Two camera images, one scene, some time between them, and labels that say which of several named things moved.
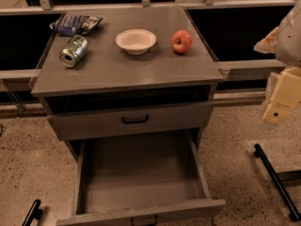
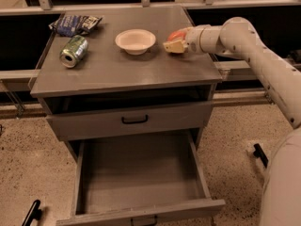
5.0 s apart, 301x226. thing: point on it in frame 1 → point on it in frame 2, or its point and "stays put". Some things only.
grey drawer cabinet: x=139 y=72 stays put
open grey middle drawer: x=140 y=178 stays put
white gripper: x=290 y=41 → x=193 y=40
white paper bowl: x=135 y=40 stays put
